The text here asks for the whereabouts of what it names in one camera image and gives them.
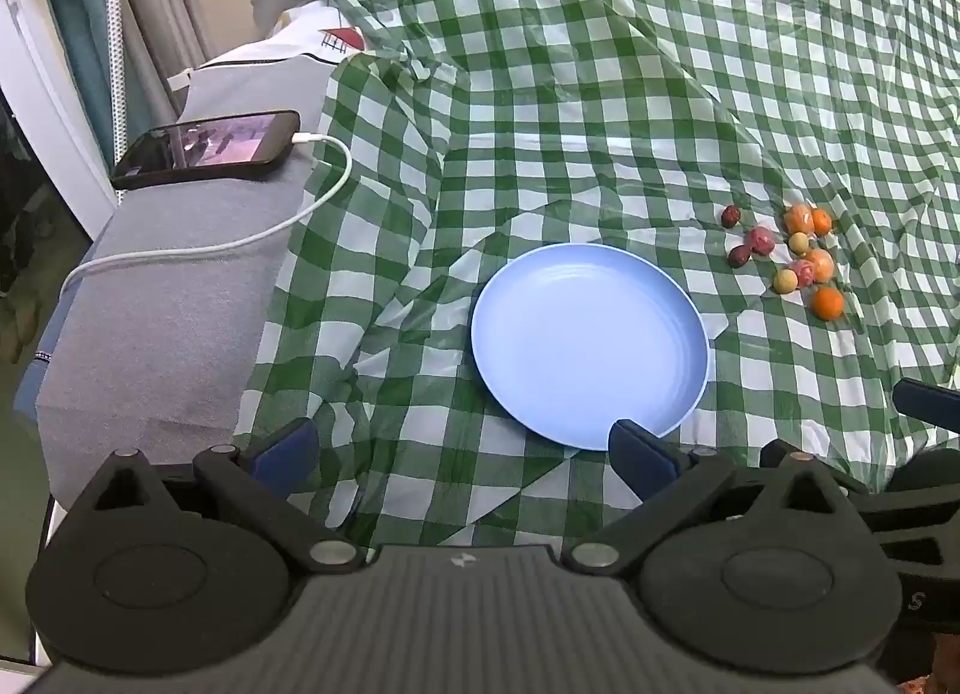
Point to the white door frame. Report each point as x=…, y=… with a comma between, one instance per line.
x=45, y=101

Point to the white plastic tag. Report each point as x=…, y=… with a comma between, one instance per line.
x=180, y=76

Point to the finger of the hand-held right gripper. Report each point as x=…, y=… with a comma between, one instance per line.
x=930, y=401

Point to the light blue plate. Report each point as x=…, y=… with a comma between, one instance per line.
x=585, y=341

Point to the small yellow-green fruit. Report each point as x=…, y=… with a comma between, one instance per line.
x=785, y=280
x=799, y=242

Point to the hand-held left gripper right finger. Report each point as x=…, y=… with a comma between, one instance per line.
x=637, y=454

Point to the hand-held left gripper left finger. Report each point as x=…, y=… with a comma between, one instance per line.
x=289, y=450

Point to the black smartphone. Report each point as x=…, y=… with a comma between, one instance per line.
x=202, y=148

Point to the teal curtain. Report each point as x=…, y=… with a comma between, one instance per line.
x=75, y=26

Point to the grey cushion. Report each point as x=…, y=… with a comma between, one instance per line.
x=165, y=334

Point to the small orange kumquat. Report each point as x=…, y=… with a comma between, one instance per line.
x=822, y=220
x=828, y=303

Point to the green checked tablecloth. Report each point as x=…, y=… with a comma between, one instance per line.
x=600, y=101

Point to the orange fruit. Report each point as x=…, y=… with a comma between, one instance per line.
x=797, y=219
x=820, y=263

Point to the dark red date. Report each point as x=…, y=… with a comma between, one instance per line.
x=730, y=216
x=739, y=256

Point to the white dotted pole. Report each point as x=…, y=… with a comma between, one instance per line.
x=115, y=63

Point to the red fruit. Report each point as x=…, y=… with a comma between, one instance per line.
x=761, y=241
x=801, y=275

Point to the white printed bag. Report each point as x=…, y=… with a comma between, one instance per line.
x=315, y=33

